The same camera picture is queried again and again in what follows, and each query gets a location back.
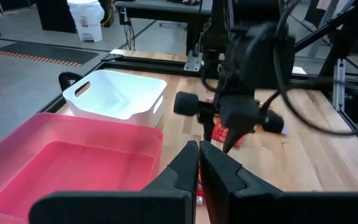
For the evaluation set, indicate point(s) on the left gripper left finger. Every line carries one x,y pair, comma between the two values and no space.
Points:
154,205

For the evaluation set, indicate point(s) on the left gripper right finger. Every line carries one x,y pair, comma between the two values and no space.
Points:
244,205

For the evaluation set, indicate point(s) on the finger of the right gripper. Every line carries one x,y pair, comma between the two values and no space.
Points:
209,129
233,140

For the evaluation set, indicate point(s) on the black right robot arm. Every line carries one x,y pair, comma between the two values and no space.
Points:
216,31

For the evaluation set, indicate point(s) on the red candy bag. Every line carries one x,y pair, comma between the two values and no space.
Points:
221,134

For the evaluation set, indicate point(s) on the small wrapped candy roll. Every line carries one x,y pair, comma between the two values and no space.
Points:
200,189

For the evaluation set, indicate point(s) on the white paper sheet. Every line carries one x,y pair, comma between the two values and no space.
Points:
298,70

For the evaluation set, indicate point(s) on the pink plastic bin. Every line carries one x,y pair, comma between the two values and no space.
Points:
73,168

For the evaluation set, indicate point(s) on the white plastic bin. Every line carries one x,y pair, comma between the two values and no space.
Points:
120,93

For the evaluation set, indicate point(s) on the black tripod stand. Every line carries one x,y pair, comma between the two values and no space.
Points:
328,28

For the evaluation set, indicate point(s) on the grey desk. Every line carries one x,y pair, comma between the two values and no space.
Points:
163,7

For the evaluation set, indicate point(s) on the white step bin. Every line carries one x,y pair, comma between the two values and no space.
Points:
85,20

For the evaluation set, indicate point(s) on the black mat with orange stripe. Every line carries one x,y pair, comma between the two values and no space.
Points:
48,53

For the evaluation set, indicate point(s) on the black cabinet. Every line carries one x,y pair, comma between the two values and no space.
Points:
54,15

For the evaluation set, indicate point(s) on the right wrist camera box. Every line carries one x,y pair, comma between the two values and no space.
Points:
259,56

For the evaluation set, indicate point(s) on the silver metal bracket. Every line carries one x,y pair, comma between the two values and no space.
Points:
193,60

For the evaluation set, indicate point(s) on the silver aluminium post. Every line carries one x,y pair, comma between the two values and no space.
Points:
339,84

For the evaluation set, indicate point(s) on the black frame clamp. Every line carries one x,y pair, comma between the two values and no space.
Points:
68,77

